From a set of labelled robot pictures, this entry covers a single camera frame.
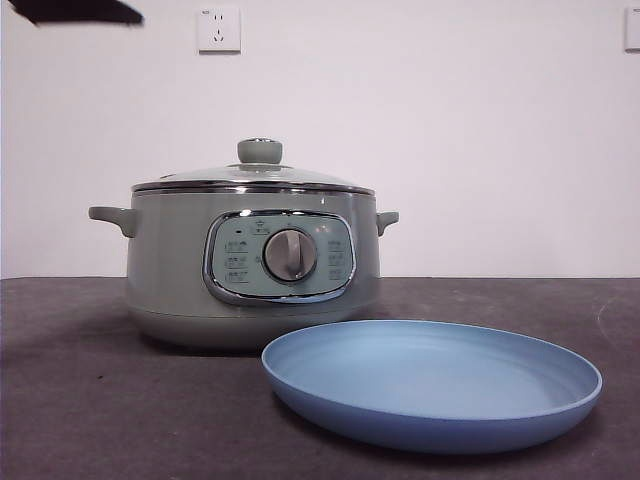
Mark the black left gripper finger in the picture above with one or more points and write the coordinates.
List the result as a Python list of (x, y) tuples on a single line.
[(85, 12)]

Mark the glass lid with round knob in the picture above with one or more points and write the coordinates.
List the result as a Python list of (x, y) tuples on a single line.
[(260, 151)]

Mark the sage green electric steamer pot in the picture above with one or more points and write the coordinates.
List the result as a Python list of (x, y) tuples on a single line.
[(165, 260)]

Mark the blue round plate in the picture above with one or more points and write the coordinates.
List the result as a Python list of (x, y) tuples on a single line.
[(430, 395)]

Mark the white wall socket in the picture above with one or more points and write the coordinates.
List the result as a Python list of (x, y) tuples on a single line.
[(219, 30)]

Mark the white wall switch plate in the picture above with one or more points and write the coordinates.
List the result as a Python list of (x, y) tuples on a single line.
[(633, 30)]

